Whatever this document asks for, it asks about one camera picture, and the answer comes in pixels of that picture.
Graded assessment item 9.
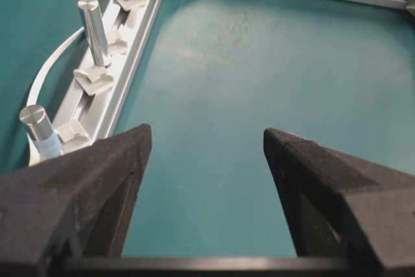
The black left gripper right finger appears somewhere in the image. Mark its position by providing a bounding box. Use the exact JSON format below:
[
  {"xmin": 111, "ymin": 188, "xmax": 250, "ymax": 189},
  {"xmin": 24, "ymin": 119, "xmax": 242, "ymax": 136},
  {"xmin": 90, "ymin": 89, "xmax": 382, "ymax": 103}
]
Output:
[{"xmin": 263, "ymin": 128, "xmax": 414, "ymax": 276}]

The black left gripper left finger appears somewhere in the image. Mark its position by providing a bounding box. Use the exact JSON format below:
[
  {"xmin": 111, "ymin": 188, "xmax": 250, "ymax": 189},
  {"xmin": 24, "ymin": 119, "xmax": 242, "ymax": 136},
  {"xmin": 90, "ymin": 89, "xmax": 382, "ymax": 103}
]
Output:
[{"xmin": 1, "ymin": 124, "xmax": 152, "ymax": 276}]

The metal post with blue tape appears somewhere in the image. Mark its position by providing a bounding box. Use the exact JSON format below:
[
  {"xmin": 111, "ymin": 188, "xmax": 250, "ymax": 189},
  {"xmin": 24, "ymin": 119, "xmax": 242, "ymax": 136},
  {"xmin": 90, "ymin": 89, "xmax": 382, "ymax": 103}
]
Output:
[{"xmin": 19, "ymin": 104, "xmax": 62, "ymax": 161}]

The white flat ethernet cable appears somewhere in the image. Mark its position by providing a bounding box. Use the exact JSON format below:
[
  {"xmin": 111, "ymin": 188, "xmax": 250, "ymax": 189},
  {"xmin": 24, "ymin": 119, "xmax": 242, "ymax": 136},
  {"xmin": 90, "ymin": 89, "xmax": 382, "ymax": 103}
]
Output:
[{"xmin": 26, "ymin": 26, "xmax": 86, "ymax": 165}]

